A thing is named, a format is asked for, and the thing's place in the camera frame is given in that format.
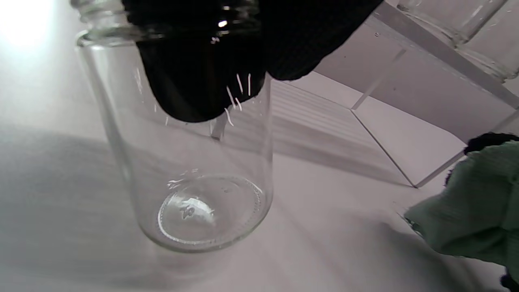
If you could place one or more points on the person's right hand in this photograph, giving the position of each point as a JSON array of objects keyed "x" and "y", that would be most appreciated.
[{"x": 490, "y": 140}]

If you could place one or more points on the person's left hand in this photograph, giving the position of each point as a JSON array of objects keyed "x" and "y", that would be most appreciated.
[{"x": 284, "y": 36}]

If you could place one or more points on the green fish scale cleaning cloth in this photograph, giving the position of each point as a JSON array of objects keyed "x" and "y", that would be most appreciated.
[{"x": 478, "y": 211}]

